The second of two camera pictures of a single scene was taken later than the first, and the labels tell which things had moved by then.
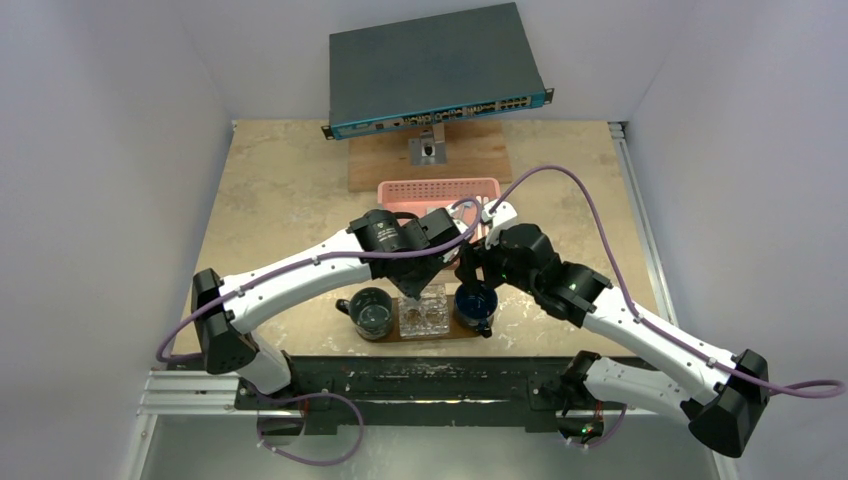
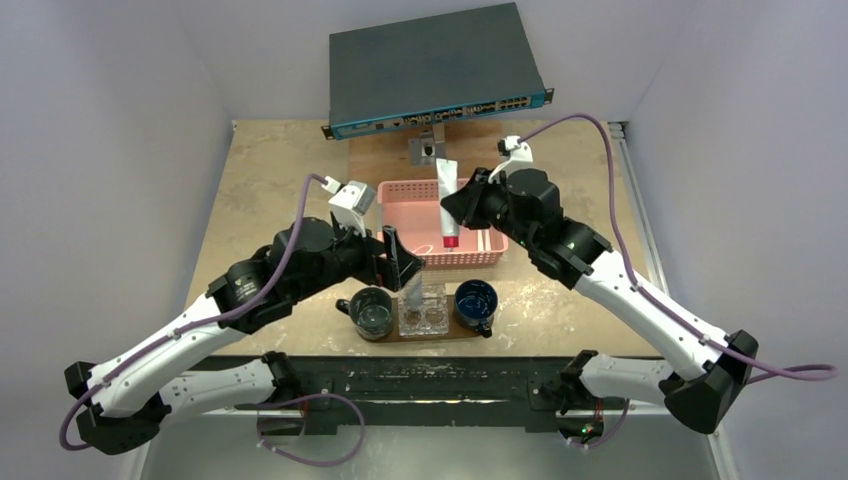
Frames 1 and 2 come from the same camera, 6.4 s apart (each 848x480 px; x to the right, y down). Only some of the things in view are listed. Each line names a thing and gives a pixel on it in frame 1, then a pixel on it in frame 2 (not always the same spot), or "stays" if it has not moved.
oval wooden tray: (457, 330) stays
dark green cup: (371, 309) stays
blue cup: (475, 307) stays
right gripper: (468, 263) → (477, 198)
